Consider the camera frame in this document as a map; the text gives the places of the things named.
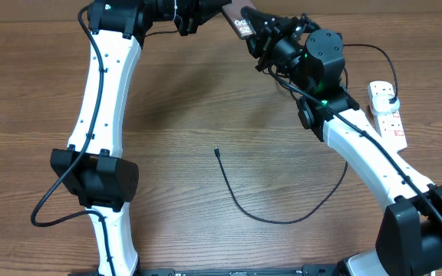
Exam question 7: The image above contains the black USB charging cable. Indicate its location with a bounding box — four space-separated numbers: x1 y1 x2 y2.
213 43 399 225

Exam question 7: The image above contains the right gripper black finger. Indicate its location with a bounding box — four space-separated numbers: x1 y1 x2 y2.
241 6 277 35
246 36 267 59

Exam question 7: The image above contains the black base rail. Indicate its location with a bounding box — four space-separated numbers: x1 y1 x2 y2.
67 263 345 276

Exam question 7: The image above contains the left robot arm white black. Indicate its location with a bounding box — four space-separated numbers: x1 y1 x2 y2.
51 0 226 275

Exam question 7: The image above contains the white charger plug adapter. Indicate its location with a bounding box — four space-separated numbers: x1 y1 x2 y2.
370 94 401 116

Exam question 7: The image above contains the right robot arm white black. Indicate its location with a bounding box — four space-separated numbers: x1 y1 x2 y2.
241 6 442 275

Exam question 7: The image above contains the Galaxy smartphone with bronze screen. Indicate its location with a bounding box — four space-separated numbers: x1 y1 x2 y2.
222 0 256 40

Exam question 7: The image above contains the white power strip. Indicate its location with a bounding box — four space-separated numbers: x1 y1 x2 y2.
366 80 408 153

